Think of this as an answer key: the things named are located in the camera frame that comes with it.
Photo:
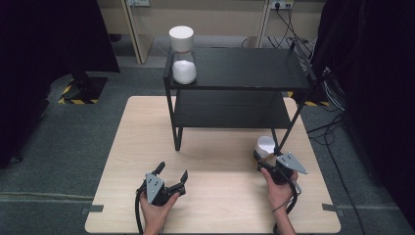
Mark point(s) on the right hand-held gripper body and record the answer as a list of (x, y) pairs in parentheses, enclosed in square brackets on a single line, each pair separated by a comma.
[(290, 163)]

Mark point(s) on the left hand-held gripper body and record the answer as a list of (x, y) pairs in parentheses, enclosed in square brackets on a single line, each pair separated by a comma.
[(155, 189)]

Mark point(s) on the yellow powder spice jar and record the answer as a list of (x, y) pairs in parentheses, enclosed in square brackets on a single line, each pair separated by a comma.
[(265, 145)]

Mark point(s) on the black two-tier metal rack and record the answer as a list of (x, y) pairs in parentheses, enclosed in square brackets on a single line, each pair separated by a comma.
[(244, 68)]

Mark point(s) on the person's left hand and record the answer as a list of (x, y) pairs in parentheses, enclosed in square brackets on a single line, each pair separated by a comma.
[(156, 215)]

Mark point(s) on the person's right hand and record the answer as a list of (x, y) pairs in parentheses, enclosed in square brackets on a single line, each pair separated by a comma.
[(279, 196)]

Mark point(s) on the grey floor tape piece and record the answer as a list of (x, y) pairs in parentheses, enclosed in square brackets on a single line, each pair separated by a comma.
[(93, 209), (332, 208)]

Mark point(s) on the yellow black striped floor tape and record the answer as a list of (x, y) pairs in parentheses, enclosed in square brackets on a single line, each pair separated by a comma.
[(314, 103)]

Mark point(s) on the white powder spice jar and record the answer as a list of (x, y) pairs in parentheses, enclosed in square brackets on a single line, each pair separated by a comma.
[(183, 70)]

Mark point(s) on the black stand base striped tape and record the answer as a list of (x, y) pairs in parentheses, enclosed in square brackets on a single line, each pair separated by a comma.
[(83, 89)]

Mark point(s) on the black curtain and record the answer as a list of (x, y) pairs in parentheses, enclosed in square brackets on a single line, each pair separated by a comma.
[(49, 39), (375, 81)]

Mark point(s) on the beige desk partition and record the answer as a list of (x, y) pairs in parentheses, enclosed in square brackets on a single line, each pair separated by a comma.
[(212, 16)]

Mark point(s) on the white wall socket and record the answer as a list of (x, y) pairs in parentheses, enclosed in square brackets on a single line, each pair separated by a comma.
[(282, 4)]

